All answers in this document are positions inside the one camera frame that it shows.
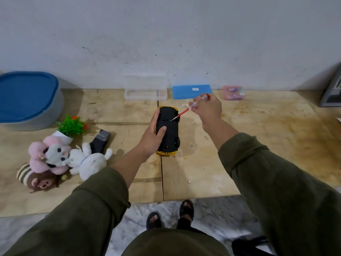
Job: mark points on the person's right forearm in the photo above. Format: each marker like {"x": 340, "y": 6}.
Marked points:
{"x": 223, "y": 135}

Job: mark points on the brown striped monkey plush toy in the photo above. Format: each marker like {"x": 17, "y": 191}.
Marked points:
{"x": 33, "y": 179}

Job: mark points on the person's right hand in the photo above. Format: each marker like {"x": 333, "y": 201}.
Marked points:
{"x": 209, "y": 111}

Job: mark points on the person's right fingers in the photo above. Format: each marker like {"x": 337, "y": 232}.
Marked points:
{"x": 200, "y": 103}

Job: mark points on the pink clear packet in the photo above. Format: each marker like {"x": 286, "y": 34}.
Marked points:
{"x": 232, "y": 93}

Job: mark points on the grey device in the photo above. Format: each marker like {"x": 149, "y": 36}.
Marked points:
{"x": 331, "y": 94}

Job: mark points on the white rabbit plush toy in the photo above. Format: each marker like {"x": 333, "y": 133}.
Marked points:
{"x": 89, "y": 162}

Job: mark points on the person's left foot in black sandal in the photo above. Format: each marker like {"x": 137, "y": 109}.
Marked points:
{"x": 153, "y": 221}

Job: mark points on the clear plastic box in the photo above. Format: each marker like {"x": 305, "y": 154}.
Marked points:
{"x": 145, "y": 94}

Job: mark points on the person's foot in black sandal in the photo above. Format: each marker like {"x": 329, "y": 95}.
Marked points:
{"x": 153, "y": 221}
{"x": 186, "y": 210}

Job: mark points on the pink and white plush toy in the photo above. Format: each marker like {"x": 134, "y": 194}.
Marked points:
{"x": 52, "y": 154}

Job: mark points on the person's right foot in black sandal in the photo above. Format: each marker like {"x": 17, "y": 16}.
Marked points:
{"x": 186, "y": 210}

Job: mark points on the black rectangular box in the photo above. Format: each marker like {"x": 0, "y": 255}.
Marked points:
{"x": 99, "y": 142}

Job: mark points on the grey container with blue lid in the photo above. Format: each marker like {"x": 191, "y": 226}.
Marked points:
{"x": 26, "y": 98}

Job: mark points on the artificial plant in white pot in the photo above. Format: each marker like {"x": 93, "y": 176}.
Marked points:
{"x": 69, "y": 127}

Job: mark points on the black and yellow toy car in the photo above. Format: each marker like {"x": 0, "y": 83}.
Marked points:
{"x": 168, "y": 135}

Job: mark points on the blue flat box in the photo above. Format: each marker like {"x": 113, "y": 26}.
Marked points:
{"x": 191, "y": 91}

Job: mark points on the person's olive green shirt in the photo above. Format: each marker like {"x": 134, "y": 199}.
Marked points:
{"x": 173, "y": 243}

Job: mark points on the person's left hand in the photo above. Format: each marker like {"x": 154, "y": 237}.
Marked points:
{"x": 147, "y": 142}

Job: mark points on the person's left forearm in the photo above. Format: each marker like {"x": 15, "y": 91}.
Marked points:
{"x": 125, "y": 165}

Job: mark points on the person's left thumb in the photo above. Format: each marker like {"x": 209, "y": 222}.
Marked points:
{"x": 160, "y": 131}

